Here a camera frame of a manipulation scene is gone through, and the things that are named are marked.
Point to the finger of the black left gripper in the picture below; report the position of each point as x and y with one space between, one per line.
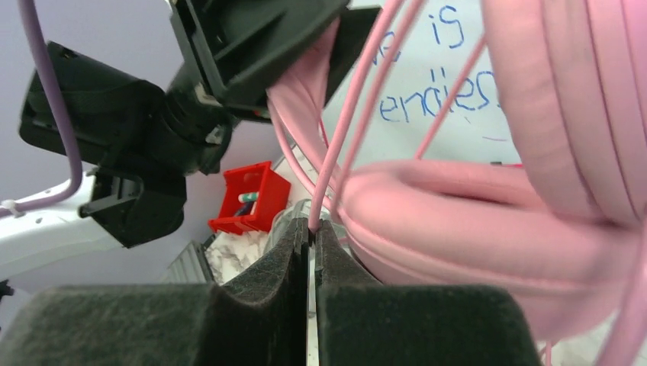
354 28

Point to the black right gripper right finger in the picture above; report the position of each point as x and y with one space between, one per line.
361 321

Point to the red plastic bin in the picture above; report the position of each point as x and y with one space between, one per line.
238 218

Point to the white green marker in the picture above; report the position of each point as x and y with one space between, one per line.
248 197

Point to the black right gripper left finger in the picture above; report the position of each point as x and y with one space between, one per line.
257 318

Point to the grey white headphones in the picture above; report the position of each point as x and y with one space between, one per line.
301 209

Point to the pink framed whiteboard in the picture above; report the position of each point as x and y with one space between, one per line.
423 72

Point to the pink headphones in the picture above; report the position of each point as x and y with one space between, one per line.
565 232

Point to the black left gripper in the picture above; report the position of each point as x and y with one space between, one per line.
232 52

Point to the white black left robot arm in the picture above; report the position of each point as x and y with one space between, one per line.
143 141

